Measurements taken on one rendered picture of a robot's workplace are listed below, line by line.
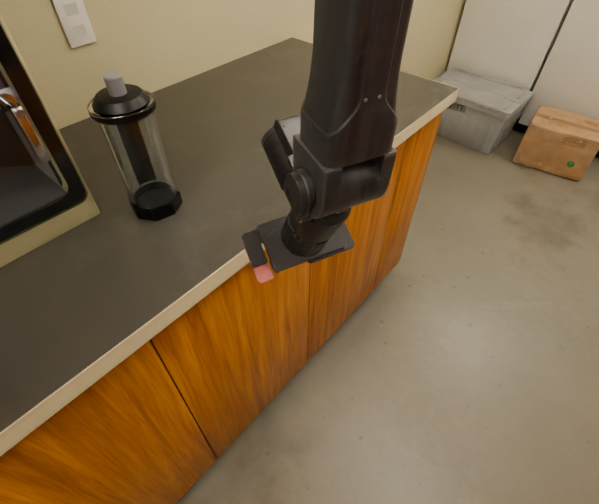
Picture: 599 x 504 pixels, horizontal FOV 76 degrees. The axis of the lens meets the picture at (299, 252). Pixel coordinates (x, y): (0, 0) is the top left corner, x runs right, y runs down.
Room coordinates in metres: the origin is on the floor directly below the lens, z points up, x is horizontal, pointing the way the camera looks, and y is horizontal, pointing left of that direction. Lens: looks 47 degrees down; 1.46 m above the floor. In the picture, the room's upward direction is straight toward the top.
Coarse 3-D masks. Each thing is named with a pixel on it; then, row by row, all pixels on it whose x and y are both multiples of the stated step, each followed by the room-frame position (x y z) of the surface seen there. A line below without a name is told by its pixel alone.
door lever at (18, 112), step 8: (0, 96) 0.54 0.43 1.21; (8, 96) 0.55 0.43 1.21; (0, 104) 0.54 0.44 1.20; (8, 104) 0.53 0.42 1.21; (16, 104) 0.52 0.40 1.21; (16, 112) 0.51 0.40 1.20; (24, 112) 0.51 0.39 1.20; (16, 120) 0.51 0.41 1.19; (24, 120) 0.51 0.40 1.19; (24, 128) 0.51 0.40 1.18; (32, 128) 0.52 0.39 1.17; (32, 136) 0.51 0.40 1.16; (32, 144) 0.51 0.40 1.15; (40, 144) 0.51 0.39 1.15; (40, 152) 0.51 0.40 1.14; (40, 160) 0.51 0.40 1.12; (48, 160) 0.51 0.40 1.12
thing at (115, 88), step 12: (108, 72) 0.63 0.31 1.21; (108, 84) 0.61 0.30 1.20; (120, 84) 0.61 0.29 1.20; (96, 96) 0.61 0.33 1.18; (108, 96) 0.61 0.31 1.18; (120, 96) 0.61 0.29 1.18; (132, 96) 0.61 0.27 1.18; (144, 96) 0.62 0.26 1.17; (96, 108) 0.59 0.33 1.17; (108, 108) 0.58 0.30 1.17; (120, 108) 0.58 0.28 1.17; (132, 108) 0.59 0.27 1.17
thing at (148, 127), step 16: (96, 112) 0.58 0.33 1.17; (112, 128) 0.57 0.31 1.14; (128, 128) 0.58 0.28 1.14; (144, 128) 0.59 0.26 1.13; (112, 144) 0.58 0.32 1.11; (128, 144) 0.57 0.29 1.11; (144, 144) 0.58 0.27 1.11; (160, 144) 0.61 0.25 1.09; (128, 160) 0.57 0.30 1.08; (144, 160) 0.58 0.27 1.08; (160, 160) 0.60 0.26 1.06; (128, 176) 0.57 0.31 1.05; (144, 176) 0.57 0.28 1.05; (160, 176) 0.59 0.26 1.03; (128, 192) 0.59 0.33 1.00; (144, 192) 0.57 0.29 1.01; (160, 192) 0.58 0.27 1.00; (176, 192) 0.62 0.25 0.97; (144, 208) 0.57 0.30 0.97
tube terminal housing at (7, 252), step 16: (0, 16) 0.59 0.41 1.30; (16, 48) 0.59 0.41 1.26; (32, 80) 0.59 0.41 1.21; (48, 112) 0.59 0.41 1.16; (64, 144) 0.59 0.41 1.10; (80, 176) 0.59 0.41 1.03; (80, 208) 0.57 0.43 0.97; (96, 208) 0.59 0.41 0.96; (48, 224) 0.52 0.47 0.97; (64, 224) 0.54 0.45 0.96; (16, 240) 0.48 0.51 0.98; (32, 240) 0.49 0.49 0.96; (48, 240) 0.51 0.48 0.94; (0, 256) 0.45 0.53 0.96; (16, 256) 0.47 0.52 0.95
